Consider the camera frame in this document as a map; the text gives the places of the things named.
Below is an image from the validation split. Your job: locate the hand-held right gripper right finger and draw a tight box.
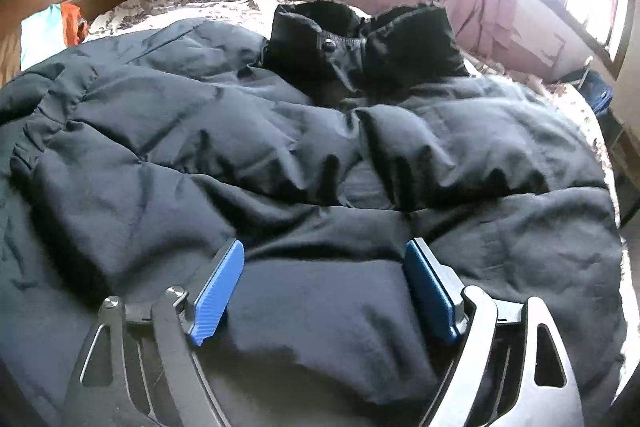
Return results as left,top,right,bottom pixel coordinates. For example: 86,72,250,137
404,238,586,427

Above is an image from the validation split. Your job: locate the floral bedspread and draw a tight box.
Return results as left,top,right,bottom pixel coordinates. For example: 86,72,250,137
82,0,623,233

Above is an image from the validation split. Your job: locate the blue bag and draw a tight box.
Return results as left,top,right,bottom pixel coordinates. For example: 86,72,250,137
577,68,615,114

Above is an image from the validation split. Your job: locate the orange and teal cloth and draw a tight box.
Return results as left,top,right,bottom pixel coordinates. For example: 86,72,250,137
20,2,89,68

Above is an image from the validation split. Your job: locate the dark navy puffer jacket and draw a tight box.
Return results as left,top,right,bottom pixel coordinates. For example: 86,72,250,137
0,1,628,427

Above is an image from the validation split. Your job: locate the window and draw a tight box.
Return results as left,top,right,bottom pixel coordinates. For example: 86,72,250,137
517,0,640,80

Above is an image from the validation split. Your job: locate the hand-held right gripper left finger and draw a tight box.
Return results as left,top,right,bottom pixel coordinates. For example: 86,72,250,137
62,238,246,427

